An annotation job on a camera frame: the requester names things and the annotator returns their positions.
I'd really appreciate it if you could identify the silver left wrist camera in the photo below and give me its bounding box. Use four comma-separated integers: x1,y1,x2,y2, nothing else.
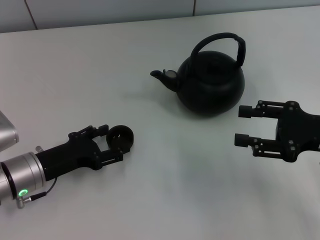
0,109,20,153

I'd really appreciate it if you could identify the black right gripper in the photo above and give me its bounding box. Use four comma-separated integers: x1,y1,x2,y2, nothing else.
234,99,320,163

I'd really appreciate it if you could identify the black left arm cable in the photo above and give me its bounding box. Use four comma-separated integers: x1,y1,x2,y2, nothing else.
15,175,59,210

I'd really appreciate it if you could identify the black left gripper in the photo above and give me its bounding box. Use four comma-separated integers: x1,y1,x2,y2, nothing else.
34,124,124,182

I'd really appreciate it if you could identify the small black teacup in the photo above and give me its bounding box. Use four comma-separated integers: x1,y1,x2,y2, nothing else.
105,124,135,154

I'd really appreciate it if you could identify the black round teapot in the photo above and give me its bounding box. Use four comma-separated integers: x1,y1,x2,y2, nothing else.
149,31,248,119

